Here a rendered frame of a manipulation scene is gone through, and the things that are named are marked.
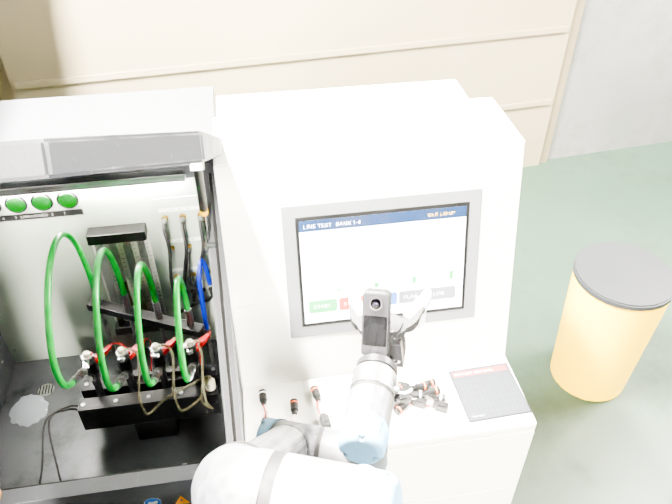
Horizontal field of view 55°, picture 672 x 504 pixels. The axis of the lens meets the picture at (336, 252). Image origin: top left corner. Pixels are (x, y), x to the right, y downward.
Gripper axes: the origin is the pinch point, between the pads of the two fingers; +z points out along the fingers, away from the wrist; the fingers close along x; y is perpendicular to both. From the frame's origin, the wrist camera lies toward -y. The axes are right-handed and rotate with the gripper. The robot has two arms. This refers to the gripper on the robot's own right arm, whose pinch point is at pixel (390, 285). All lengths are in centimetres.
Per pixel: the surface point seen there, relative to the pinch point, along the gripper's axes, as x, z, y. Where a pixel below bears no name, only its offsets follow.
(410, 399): -0.2, 9.4, 45.5
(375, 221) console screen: -7.7, 27.9, 5.4
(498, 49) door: 19, 275, 65
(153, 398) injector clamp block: -63, -1, 39
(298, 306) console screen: -26.5, 16.8, 22.8
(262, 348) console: -36.1, 11.3, 32.4
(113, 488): -63, -24, 42
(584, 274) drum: 53, 113, 92
